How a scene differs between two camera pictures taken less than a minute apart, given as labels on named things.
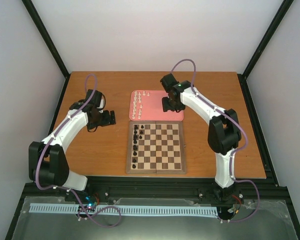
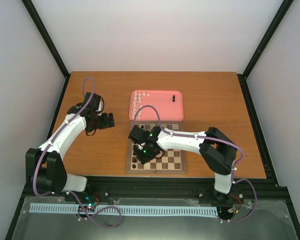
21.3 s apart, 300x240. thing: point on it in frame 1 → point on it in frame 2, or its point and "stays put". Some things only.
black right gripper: (166, 107) → (143, 160)
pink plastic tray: (147, 105) stays put
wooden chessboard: (156, 147) stays put
